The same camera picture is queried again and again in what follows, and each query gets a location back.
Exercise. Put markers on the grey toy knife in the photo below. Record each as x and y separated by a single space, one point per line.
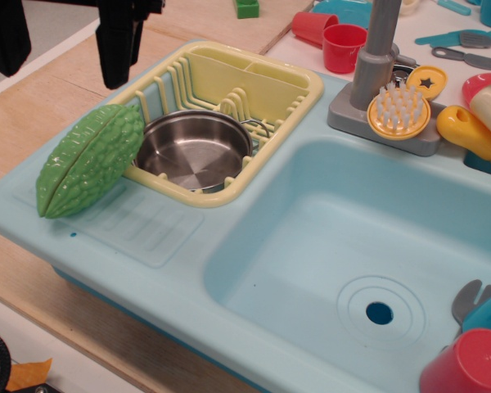
477 61

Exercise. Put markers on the orange tape piece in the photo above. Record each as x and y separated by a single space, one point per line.
28 375

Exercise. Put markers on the green bumpy toy squash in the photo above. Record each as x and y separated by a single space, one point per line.
89 160

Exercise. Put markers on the yellow star-hole lid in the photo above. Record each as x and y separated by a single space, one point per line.
428 80

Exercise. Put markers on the light blue toy sink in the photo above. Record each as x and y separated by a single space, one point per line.
330 265

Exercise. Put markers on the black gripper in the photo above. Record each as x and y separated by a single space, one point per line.
118 35

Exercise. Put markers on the red plastic cup lying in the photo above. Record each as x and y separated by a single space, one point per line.
309 26

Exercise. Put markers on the stainless steel pot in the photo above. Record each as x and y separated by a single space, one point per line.
197 149

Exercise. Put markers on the grey toy spatula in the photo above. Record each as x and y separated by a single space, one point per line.
469 39

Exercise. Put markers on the red plastic cup upright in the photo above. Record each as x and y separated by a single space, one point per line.
340 46

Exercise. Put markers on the red plastic plate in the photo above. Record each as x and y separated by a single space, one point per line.
473 85

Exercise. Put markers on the green plastic block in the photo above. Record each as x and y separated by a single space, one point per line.
246 9

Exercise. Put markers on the grey toy faucet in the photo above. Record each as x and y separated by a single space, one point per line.
348 110

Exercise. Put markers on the red plastic cup foreground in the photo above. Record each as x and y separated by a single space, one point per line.
464 366

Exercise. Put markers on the yellow round dish brush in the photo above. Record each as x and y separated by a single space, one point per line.
398 113

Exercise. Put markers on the yellow plastic dish rack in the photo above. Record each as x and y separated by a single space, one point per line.
245 94

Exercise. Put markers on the teal toy utensil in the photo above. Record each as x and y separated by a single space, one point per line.
450 39

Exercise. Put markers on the teal plastic plate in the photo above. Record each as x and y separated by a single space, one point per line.
353 12

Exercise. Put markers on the grey toy fork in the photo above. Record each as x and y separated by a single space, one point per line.
470 297

